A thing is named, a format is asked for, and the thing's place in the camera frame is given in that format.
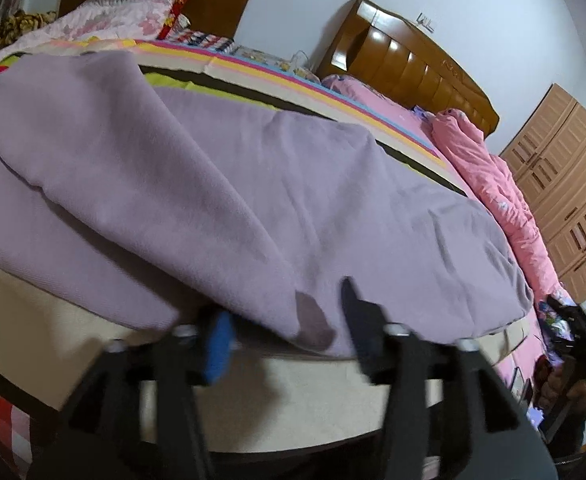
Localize beige bed mat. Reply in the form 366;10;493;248
0;247;530;456

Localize white cable between beds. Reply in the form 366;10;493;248
288;50;320;79

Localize navy red striped cloth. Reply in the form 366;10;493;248
165;27;237;54

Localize light wooden wardrobe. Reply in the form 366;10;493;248
498;82;586;304

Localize pink floral pillow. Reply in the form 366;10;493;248
48;0;181;43

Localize pink quilt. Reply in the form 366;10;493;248
430;109;563;307

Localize rainbow striped bed sheet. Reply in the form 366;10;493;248
0;37;455;197

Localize lilac pants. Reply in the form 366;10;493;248
0;51;535;358

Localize carved wooden headboard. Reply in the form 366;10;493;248
315;0;500;137

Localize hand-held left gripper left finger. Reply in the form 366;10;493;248
60;307;239;480

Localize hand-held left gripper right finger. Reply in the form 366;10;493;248
340;276;524;478

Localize cartoon print cloth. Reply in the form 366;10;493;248
232;45;319;82

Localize brown yellow blanket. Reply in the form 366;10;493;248
0;10;56;54

